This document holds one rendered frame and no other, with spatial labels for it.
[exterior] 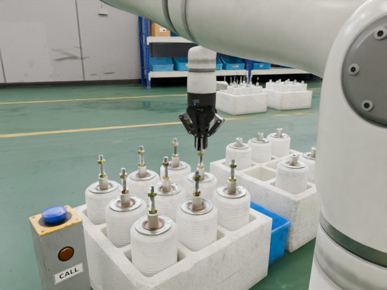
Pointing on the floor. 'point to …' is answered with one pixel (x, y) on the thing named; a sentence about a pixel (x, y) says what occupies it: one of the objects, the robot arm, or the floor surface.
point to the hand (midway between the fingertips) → (201, 143)
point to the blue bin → (280, 238)
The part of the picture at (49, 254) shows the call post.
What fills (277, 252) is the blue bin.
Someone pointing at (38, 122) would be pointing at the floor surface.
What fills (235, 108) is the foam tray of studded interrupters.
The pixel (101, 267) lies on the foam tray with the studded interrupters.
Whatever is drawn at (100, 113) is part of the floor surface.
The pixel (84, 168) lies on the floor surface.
